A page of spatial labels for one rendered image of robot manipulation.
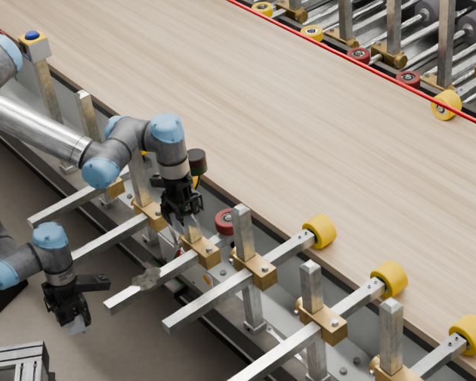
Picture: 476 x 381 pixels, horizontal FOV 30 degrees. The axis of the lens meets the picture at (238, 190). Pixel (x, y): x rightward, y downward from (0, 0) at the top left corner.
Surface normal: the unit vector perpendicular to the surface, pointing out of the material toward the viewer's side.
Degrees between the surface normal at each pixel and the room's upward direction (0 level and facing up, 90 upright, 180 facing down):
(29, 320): 0
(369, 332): 90
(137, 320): 0
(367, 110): 0
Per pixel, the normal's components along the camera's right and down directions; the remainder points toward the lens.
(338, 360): -0.11, -0.77
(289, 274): -0.78, 0.45
